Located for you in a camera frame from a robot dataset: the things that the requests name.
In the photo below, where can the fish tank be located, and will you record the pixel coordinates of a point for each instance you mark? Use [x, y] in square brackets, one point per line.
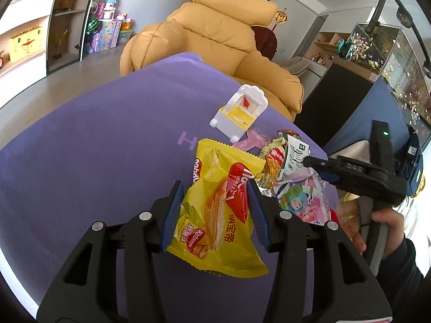
[397, 67]

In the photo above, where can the yellow leather armchair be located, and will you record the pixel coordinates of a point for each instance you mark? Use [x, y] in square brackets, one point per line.
[208, 30]

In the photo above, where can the yellow snack packet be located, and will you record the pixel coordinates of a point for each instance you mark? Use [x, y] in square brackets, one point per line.
[215, 208]

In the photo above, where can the pink plastic wrapper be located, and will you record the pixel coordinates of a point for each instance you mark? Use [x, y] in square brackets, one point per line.
[251, 139]

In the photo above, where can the white printed wrapper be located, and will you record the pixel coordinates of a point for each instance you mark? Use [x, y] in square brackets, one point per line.
[294, 156]

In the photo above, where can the person's right hand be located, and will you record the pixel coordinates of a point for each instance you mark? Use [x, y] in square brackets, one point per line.
[394, 228]

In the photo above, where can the watermelon ball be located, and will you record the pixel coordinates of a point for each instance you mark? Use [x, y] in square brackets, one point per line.
[93, 26]

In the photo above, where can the brown draped chair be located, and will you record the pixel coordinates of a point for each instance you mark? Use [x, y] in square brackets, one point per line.
[266, 43]

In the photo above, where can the person's right forearm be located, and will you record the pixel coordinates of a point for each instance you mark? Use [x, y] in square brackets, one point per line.
[400, 282]

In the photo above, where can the purple tablecloth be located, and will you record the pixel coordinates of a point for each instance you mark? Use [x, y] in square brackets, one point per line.
[84, 158]

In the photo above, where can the pink cartoon packet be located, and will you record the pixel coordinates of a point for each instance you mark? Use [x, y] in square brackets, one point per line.
[299, 198]

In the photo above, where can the white dining chair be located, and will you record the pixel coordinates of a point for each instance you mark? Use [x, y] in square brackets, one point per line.
[298, 65]

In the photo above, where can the black tank lamp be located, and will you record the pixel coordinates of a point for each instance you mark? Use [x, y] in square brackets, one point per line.
[404, 16]

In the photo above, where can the glass display cabinet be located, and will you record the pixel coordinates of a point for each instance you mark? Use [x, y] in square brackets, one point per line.
[67, 23]

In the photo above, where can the wooden wall shelf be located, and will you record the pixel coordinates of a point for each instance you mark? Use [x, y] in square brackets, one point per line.
[326, 47]

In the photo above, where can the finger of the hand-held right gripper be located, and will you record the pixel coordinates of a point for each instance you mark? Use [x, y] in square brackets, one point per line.
[320, 165]
[331, 178]

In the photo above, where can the noodle wrapper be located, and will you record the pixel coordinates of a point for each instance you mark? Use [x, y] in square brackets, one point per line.
[271, 161]

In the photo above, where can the black cabinet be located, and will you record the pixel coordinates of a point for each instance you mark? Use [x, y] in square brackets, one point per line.
[336, 104]

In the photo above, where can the navy backpack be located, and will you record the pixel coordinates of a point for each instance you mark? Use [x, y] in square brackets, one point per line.
[412, 154]

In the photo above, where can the blue cloth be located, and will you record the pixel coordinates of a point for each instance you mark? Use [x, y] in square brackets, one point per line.
[377, 107]

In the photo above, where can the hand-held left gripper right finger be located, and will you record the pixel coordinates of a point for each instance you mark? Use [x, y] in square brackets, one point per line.
[257, 215]

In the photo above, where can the red hanging ornament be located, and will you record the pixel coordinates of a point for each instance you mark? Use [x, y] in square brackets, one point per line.
[280, 16]

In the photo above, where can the pastel toy box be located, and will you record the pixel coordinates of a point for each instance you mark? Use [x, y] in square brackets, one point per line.
[107, 35]

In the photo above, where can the pink toy castle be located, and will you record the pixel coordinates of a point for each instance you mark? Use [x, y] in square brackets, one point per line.
[109, 6]

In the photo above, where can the yellow box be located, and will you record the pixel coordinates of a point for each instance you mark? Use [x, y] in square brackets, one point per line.
[25, 43]

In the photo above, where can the teal round device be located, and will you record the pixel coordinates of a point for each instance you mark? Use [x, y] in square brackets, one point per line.
[344, 47]

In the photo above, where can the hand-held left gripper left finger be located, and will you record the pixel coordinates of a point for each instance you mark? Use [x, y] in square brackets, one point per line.
[171, 208]

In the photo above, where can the white shelf unit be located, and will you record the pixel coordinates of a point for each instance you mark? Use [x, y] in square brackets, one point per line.
[23, 13]

